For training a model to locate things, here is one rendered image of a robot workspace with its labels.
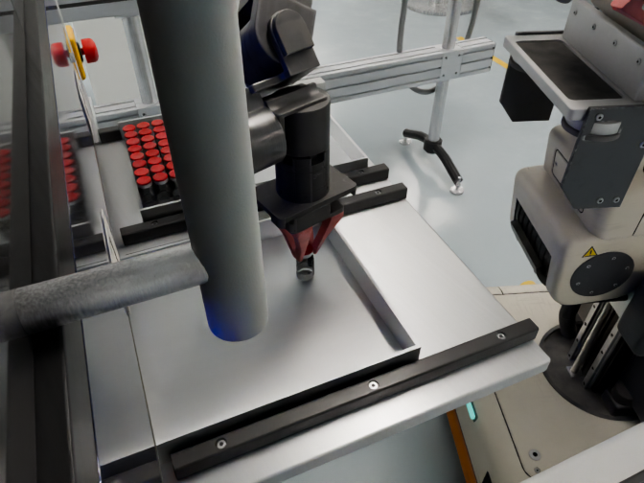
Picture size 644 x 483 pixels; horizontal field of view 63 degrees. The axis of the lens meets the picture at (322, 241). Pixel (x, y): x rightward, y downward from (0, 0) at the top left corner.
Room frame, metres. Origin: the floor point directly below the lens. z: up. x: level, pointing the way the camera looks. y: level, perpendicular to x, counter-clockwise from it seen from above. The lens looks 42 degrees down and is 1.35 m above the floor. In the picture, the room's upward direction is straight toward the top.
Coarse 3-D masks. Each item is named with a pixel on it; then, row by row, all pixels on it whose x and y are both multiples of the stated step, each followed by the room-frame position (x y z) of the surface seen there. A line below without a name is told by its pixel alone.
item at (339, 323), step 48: (336, 240) 0.51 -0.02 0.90; (192, 288) 0.44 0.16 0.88; (288, 288) 0.44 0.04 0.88; (336, 288) 0.44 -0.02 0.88; (144, 336) 0.37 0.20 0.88; (192, 336) 0.37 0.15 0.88; (288, 336) 0.37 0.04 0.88; (336, 336) 0.37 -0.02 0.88; (384, 336) 0.37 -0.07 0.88; (144, 384) 0.31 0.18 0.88; (192, 384) 0.31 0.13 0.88; (240, 384) 0.31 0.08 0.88; (288, 384) 0.31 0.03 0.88; (336, 384) 0.30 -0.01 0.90; (192, 432) 0.24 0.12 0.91
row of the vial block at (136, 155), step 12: (132, 132) 0.74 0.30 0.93; (132, 144) 0.71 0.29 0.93; (132, 156) 0.67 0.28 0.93; (144, 156) 0.67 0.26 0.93; (132, 168) 0.67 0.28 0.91; (144, 168) 0.64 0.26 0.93; (144, 180) 0.61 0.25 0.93; (144, 192) 0.60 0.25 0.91; (144, 204) 0.60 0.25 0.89; (156, 204) 0.61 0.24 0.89
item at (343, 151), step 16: (336, 128) 0.79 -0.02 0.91; (336, 144) 0.78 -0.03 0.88; (352, 144) 0.73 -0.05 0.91; (128, 160) 0.73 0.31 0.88; (336, 160) 0.73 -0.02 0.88; (352, 160) 0.68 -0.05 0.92; (256, 176) 0.68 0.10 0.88; (272, 176) 0.68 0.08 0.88; (144, 208) 0.56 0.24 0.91; (160, 208) 0.57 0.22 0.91; (176, 208) 0.58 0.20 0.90
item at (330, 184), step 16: (288, 160) 0.45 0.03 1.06; (304, 160) 0.44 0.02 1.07; (320, 160) 0.45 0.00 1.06; (288, 176) 0.44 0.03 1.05; (304, 176) 0.44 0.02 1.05; (320, 176) 0.44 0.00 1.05; (336, 176) 0.49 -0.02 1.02; (256, 192) 0.46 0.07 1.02; (272, 192) 0.46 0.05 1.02; (288, 192) 0.44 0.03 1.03; (304, 192) 0.44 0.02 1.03; (320, 192) 0.44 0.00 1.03; (336, 192) 0.46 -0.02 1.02; (352, 192) 0.47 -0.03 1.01; (272, 208) 0.43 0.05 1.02; (288, 208) 0.43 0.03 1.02; (304, 208) 0.43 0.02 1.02
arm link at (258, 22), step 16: (240, 0) 0.54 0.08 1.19; (256, 0) 0.49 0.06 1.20; (272, 0) 0.50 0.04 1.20; (288, 0) 0.51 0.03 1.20; (304, 0) 0.52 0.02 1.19; (240, 16) 0.53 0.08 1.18; (256, 16) 0.48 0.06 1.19; (304, 16) 0.50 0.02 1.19; (240, 32) 0.50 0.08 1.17; (256, 32) 0.47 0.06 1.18; (256, 48) 0.47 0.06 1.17; (272, 48) 0.46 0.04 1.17; (256, 64) 0.47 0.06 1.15; (272, 64) 0.46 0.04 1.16; (256, 80) 0.49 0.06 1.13
